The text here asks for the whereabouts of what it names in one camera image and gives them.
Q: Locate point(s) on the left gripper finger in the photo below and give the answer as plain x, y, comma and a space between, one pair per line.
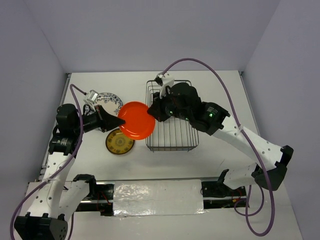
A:
108, 116
113, 122

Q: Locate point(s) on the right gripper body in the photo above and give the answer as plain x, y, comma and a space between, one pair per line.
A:
164, 106

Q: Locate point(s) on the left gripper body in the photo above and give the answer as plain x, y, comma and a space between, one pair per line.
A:
102, 121

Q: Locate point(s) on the speckled white plate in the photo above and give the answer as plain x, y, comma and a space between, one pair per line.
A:
109, 101

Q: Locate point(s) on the orange plate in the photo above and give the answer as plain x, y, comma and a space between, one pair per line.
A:
138, 123

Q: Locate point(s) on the yellow brown plate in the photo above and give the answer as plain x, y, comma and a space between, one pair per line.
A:
117, 143

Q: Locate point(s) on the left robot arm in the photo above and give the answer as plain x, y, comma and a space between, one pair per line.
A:
48, 216

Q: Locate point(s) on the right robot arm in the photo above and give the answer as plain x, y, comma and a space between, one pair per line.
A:
182, 101

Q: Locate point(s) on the silver foil tape patch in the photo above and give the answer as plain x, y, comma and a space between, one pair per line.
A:
157, 198

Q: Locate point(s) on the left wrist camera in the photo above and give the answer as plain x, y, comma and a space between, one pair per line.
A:
90, 98

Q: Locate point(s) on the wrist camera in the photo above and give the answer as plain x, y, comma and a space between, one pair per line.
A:
90, 98
166, 81

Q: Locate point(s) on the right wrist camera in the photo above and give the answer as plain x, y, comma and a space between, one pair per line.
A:
166, 81

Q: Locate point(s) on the black mounting rail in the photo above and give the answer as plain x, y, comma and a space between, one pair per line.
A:
102, 201

